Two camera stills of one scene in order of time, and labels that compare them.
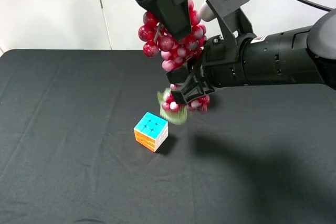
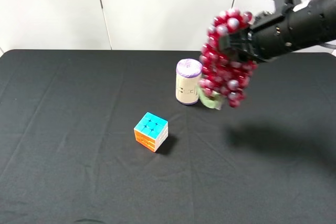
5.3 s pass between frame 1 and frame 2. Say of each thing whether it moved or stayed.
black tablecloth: stayed
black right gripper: moved
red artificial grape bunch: moved
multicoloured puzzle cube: stayed
